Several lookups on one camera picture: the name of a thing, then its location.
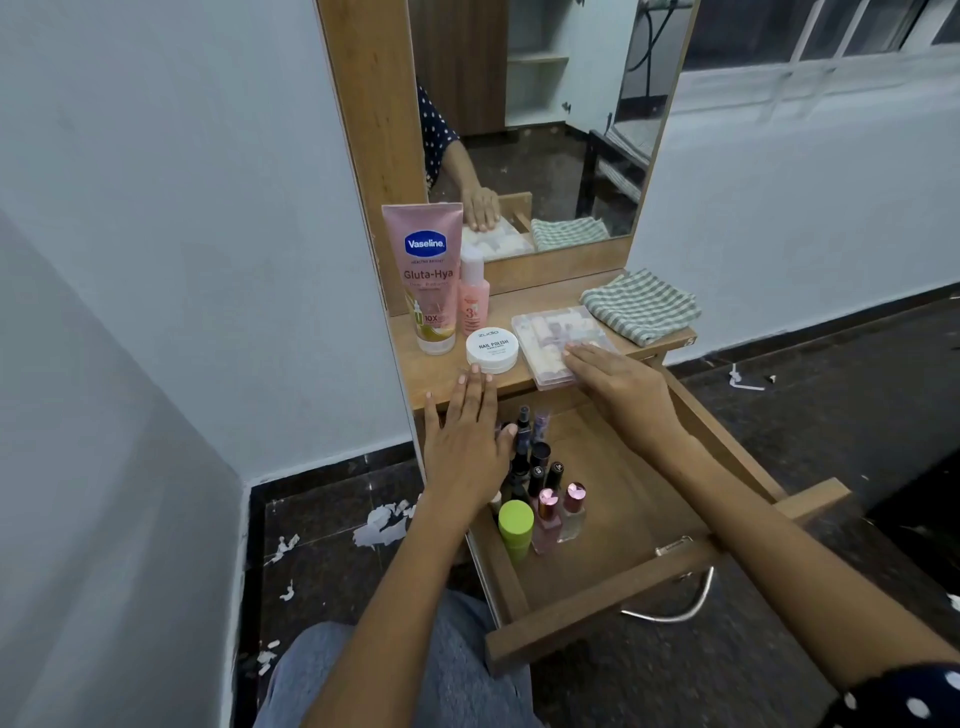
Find white round jar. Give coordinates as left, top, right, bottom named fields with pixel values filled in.
left=465, top=326, right=520, bottom=375

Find navy dotted sleeve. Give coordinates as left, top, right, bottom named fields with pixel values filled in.
left=821, top=663, right=960, bottom=728

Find pink bottle with white cap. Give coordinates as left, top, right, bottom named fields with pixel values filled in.
left=458, top=253, right=492, bottom=337

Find person's right hand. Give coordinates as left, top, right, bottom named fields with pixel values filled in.
left=562, top=342, right=688, bottom=459

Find green checked cloth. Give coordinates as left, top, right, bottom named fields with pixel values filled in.
left=579, top=269, right=703, bottom=348

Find torn white paper pile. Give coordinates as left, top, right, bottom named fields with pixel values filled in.
left=352, top=498, right=418, bottom=550

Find wooden dressing table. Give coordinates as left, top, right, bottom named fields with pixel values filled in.
left=316, top=0, right=699, bottom=571

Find wooden drawer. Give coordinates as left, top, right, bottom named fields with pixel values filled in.
left=416, top=367, right=853, bottom=676

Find pink perfume bottle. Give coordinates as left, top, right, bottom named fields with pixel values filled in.
left=532, top=487, right=564, bottom=556

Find person's left hand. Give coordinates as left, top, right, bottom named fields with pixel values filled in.
left=422, top=365, right=519, bottom=519

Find green cylindrical stick container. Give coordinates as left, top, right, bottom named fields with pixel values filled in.
left=497, top=500, right=536, bottom=564

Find person's right forearm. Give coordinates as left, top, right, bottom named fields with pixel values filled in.
left=644, top=431, right=960, bottom=691

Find pink Vaseline lotion tube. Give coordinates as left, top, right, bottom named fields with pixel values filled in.
left=380, top=202, right=465, bottom=356

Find clear perfume bottle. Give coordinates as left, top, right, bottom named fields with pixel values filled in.
left=558, top=482, right=589, bottom=543

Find clear box of mini bottles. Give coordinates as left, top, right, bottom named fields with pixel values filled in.
left=511, top=305, right=620, bottom=391

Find white barred window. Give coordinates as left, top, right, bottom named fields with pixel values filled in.
left=671, top=0, right=960, bottom=114

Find person's left forearm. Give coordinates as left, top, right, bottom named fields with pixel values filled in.
left=299, top=498, right=489, bottom=728

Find person's grey jeans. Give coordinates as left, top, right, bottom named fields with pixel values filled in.
left=253, top=592, right=541, bottom=728

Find dressing table mirror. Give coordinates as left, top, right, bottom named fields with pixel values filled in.
left=407, top=0, right=703, bottom=264

